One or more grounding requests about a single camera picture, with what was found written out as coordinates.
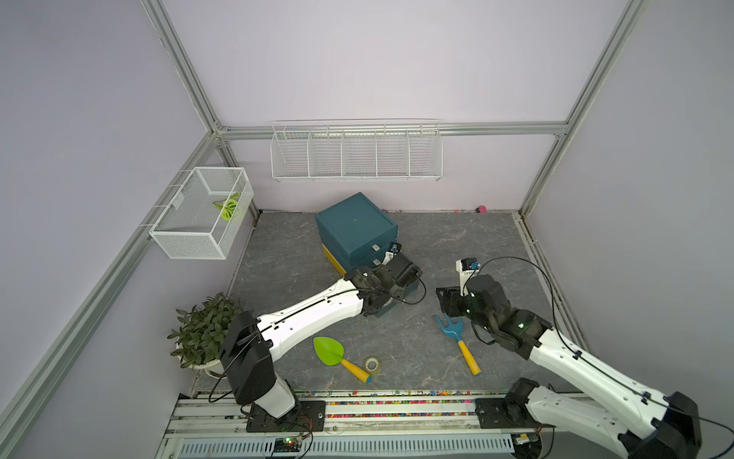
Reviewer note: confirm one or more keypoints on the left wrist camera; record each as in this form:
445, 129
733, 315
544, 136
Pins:
393, 249

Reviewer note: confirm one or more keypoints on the teal three-drawer cabinet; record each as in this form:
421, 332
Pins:
356, 231

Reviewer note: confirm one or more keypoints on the green toy in basket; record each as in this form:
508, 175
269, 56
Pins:
227, 207

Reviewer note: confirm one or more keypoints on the green toy shovel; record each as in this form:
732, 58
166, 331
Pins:
331, 353

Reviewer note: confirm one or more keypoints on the blue toy rake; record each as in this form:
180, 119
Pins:
453, 327

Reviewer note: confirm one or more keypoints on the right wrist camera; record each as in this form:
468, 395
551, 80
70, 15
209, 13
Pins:
466, 268

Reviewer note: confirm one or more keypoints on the white mesh wall basket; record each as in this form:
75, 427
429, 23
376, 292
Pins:
190, 226

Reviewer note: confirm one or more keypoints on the white wire wall shelf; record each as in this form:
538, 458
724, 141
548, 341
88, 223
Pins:
356, 150

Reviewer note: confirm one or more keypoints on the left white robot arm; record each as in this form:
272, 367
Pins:
254, 344

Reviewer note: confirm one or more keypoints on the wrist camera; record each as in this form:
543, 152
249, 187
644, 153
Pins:
466, 268
393, 249

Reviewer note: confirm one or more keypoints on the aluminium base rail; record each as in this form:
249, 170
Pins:
366, 413

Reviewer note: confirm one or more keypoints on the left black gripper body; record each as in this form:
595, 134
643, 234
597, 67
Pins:
397, 294

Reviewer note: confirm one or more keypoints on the yellow-green tape roll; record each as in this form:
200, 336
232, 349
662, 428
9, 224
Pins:
372, 365

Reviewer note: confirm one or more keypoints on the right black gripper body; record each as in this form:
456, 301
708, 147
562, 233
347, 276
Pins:
462, 306

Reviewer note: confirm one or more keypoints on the green potted plant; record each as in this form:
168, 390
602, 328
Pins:
202, 329

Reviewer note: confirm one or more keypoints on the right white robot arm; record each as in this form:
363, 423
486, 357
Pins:
630, 419

